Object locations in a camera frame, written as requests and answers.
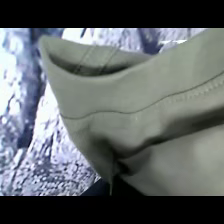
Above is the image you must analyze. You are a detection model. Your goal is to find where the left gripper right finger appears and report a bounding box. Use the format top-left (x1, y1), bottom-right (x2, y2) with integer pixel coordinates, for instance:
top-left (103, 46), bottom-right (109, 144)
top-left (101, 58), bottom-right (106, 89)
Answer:
top-left (112, 174), bottom-right (145, 197)

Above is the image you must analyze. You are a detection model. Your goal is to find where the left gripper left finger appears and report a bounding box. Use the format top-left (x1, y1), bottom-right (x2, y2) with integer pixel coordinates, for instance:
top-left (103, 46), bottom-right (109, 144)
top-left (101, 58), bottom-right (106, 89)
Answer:
top-left (80, 178), bottom-right (113, 197)

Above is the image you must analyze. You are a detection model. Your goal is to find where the beige T-shirt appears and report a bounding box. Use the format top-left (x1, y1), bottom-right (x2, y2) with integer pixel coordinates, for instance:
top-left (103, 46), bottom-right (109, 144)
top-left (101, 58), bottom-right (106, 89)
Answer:
top-left (38, 28), bottom-right (224, 197)

